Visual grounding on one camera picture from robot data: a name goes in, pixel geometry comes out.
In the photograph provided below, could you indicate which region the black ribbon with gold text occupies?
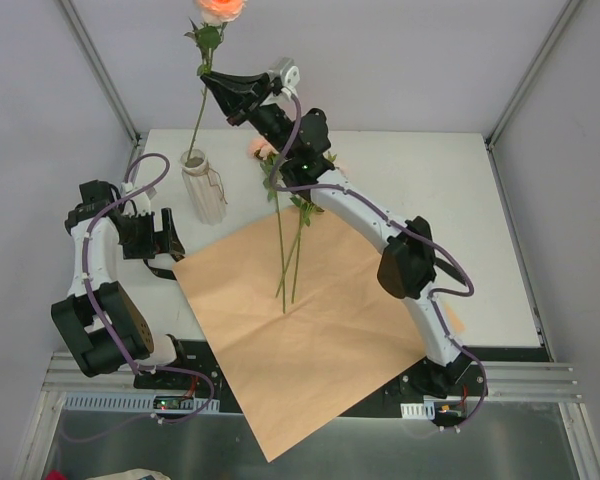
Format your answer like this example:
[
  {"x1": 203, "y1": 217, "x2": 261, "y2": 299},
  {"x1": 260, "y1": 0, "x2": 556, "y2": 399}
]
[{"x1": 142, "y1": 251, "x2": 185, "y2": 281}]

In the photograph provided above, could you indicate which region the green and orange wrapping paper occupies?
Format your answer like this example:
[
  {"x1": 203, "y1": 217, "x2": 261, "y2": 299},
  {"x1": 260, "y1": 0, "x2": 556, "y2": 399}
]
[{"x1": 174, "y1": 207, "x2": 425, "y2": 461}]

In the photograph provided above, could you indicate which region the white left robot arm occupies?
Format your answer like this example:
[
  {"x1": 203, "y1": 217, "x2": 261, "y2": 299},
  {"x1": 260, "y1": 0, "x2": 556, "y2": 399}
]
[{"x1": 51, "y1": 180, "x2": 192, "y2": 389}]

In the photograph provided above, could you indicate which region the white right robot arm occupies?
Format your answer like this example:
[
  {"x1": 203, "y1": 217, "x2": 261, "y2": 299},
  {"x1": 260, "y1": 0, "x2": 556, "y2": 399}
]
[{"x1": 201, "y1": 72, "x2": 471, "y2": 399}]

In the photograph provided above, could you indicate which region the white ribbed ceramic vase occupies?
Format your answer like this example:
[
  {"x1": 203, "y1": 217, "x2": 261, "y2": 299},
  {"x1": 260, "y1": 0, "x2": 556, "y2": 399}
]
[{"x1": 180, "y1": 149, "x2": 227, "y2": 225}]

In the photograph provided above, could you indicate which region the pink artificial flower bunch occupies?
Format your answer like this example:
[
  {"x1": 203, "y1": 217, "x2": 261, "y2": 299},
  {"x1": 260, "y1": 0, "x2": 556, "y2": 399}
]
[{"x1": 248, "y1": 137, "x2": 324, "y2": 314}]

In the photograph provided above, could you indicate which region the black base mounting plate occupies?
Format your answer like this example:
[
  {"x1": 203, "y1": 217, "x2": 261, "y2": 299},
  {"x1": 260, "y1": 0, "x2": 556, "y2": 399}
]
[{"x1": 133, "y1": 340, "x2": 488, "y2": 418}]

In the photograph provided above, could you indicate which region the beige cloth at bottom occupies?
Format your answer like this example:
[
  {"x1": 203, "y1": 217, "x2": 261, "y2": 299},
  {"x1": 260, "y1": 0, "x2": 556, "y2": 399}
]
[{"x1": 88, "y1": 468, "x2": 170, "y2": 480}]

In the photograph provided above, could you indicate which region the red object at bottom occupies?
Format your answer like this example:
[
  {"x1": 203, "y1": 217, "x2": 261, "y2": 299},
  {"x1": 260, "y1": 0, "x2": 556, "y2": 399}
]
[{"x1": 44, "y1": 470, "x2": 69, "y2": 480}]

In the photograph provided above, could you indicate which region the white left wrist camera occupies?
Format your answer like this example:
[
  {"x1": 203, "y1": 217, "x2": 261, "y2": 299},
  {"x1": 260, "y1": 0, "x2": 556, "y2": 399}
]
[{"x1": 121, "y1": 182, "x2": 156, "y2": 216}]

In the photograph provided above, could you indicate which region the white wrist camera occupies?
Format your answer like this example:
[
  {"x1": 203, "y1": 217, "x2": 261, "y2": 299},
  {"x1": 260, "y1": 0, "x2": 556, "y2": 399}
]
[
  {"x1": 121, "y1": 182, "x2": 156, "y2": 216},
  {"x1": 267, "y1": 57, "x2": 300, "y2": 95}
]

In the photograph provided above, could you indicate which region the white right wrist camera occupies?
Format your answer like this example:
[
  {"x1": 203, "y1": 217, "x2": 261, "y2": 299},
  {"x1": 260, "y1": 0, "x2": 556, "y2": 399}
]
[{"x1": 267, "y1": 57, "x2": 300, "y2": 95}]

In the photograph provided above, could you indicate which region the left aluminium corner post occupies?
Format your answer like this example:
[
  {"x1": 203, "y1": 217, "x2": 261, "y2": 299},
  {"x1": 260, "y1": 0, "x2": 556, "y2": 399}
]
[{"x1": 54, "y1": 0, "x2": 142, "y2": 147}]

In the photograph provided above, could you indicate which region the aluminium corner post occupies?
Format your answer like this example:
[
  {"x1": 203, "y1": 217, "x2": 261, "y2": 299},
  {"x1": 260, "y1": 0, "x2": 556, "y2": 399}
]
[
  {"x1": 485, "y1": 0, "x2": 586, "y2": 151},
  {"x1": 54, "y1": 0, "x2": 142, "y2": 147}
]

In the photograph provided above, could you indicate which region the left white cable duct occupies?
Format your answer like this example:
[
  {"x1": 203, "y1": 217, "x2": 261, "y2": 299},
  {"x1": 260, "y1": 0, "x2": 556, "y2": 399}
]
[{"x1": 64, "y1": 393, "x2": 219, "y2": 415}]

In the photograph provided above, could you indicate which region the white cable duct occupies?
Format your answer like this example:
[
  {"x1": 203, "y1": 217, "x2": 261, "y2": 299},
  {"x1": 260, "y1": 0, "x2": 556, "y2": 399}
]
[
  {"x1": 401, "y1": 397, "x2": 469, "y2": 420},
  {"x1": 64, "y1": 393, "x2": 219, "y2": 415}
]

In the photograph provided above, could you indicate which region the right white cable duct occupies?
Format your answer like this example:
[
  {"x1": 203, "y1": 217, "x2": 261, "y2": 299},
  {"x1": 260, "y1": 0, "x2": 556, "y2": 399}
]
[{"x1": 401, "y1": 397, "x2": 469, "y2": 420}]

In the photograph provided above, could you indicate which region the right aluminium corner post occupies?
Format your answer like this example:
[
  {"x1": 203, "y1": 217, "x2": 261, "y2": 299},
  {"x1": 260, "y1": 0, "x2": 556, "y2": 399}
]
[{"x1": 485, "y1": 0, "x2": 586, "y2": 151}]

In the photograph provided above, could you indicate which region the aluminium frame rail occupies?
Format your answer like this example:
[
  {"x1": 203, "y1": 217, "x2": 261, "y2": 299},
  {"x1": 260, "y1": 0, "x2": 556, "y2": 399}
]
[{"x1": 42, "y1": 352, "x2": 585, "y2": 403}]

